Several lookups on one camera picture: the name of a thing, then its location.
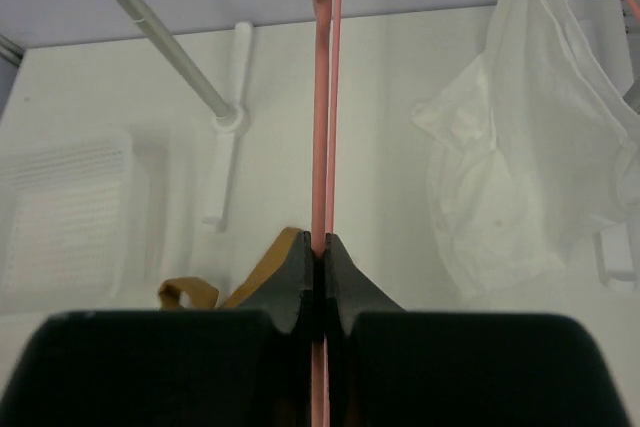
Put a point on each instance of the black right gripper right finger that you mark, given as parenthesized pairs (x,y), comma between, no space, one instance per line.
(393,367)

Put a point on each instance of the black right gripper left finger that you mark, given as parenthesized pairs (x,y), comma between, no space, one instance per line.
(243,366)

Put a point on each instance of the brown tank top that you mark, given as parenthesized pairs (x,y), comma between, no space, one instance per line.
(195,293)

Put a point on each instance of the white tank top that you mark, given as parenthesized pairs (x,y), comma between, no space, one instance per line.
(534,149)

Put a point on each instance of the white clothes rack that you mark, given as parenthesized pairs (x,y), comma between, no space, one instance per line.
(229,118)

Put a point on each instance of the white plastic basket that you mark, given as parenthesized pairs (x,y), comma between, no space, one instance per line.
(73,222)

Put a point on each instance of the left aluminium frame post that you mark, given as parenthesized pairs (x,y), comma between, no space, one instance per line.
(10,51)

